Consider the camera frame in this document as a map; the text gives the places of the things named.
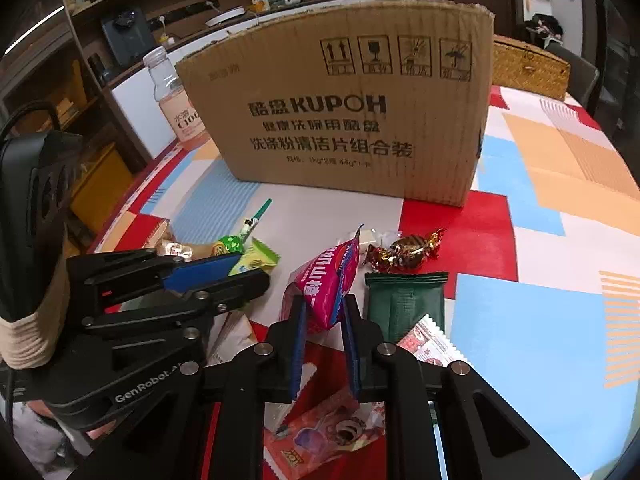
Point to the person's left hand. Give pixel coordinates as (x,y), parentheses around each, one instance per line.
(97,431)

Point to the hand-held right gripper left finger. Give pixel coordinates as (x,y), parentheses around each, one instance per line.
(298,350)

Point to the beige snack packet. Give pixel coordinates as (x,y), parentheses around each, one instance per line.
(230,335)

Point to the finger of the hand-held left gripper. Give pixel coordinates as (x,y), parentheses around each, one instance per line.
(200,271)
(240,287)

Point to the pile of dark clothes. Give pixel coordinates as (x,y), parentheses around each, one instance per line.
(542,27)

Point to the yellow storage bin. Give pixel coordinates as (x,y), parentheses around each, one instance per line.
(102,185)

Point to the green lollipop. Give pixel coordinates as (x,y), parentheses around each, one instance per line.
(230,245)

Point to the brown cardboard box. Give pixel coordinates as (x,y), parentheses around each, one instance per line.
(350,110)

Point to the pink drink plastic bottle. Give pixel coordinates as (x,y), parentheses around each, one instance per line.
(182,110)

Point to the colourful patchwork tablecloth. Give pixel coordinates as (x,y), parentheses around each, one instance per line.
(525,310)

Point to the glass sliding door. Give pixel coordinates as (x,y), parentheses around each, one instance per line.
(617,60)

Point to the red and white snack packet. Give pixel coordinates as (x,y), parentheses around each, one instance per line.
(430,342)

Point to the clear wrapped candy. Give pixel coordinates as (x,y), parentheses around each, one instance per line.
(386,237)

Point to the pink cartoon snack packet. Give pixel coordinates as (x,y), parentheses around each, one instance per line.
(325,435)

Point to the woven wicker box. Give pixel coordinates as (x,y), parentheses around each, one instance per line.
(530,67)

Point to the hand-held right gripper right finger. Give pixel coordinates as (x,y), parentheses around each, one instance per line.
(352,355)

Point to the dark green snack packet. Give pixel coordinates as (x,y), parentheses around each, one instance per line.
(405,305)

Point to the dark grey dining chair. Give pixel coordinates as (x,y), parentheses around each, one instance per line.
(580,75)

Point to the yellow-green snack packet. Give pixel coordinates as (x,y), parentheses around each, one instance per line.
(257,259)

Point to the red foil wrapped candy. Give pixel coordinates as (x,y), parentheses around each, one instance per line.
(407,252)

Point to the person's left forearm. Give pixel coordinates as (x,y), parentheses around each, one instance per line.
(30,335)

